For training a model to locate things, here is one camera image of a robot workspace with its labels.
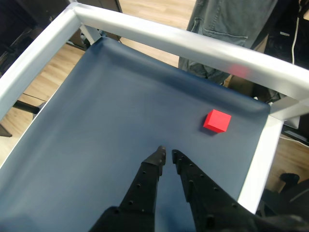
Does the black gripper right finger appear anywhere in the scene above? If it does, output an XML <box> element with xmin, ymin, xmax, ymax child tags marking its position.
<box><xmin>171</xmin><ymin>149</ymin><xmax>259</xmax><ymax>232</ymax></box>

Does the thin white cable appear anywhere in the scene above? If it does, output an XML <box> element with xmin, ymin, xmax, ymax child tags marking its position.
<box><xmin>291</xmin><ymin>4</ymin><xmax>302</xmax><ymax>65</ymax></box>

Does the black cabinet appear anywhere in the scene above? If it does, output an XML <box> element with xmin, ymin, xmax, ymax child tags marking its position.
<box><xmin>0</xmin><ymin>0</ymin><xmax>73</xmax><ymax>80</ymax></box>

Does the black office chair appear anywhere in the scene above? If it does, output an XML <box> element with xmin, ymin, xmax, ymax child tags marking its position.
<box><xmin>255</xmin><ymin>173</ymin><xmax>309</xmax><ymax>232</ymax></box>

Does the black chair leg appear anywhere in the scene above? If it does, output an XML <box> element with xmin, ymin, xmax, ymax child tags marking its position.
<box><xmin>13</xmin><ymin>100</ymin><xmax>46</xmax><ymax>115</ymax></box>

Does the red cube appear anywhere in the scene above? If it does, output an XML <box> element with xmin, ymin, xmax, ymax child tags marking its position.
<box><xmin>203</xmin><ymin>109</ymin><xmax>232</xmax><ymax>133</ymax></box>

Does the person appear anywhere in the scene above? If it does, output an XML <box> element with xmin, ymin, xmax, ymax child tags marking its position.
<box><xmin>178</xmin><ymin>0</ymin><xmax>278</xmax><ymax>86</ymax></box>

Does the white metal frame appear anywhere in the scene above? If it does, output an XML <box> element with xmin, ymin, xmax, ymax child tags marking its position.
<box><xmin>0</xmin><ymin>1</ymin><xmax>309</xmax><ymax>215</ymax></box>

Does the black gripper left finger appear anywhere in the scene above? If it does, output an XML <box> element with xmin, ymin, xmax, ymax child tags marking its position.
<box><xmin>89</xmin><ymin>145</ymin><xmax>167</xmax><ymax>232</ymax></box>

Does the dark grey table mat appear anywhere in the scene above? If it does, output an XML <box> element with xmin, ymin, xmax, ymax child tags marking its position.
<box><xmin>0</xmin><ymin>36</ymin><xmax>271</xmax><ymax>232</ymax></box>

